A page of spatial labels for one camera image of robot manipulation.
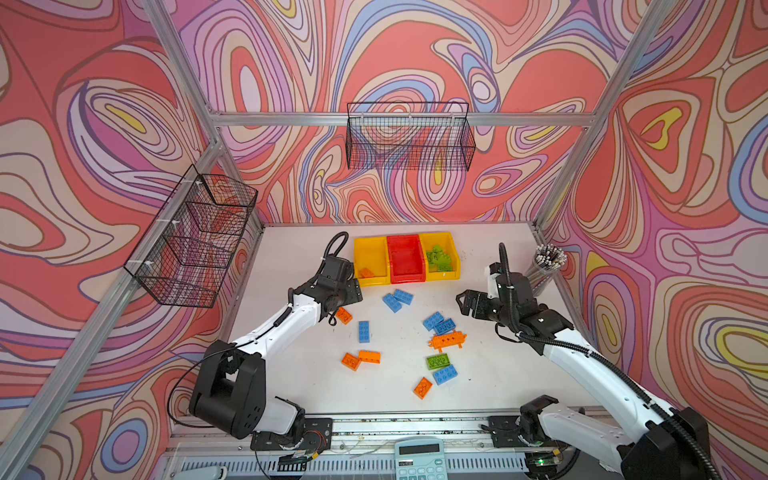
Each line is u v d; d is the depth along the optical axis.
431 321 0.92
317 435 0.72
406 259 1.07
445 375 0.82
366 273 1.04
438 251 1.08
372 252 1.07
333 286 0.66
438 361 0.84
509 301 0.60
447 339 0.88
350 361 0.85
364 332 0.89
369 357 0.85
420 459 0.69
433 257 1.05
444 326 0.91
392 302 0.96
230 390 0.42
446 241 1.08
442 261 1.03
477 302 0.71
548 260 0.86
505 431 0.73
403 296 0.98
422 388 0.80
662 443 0.38
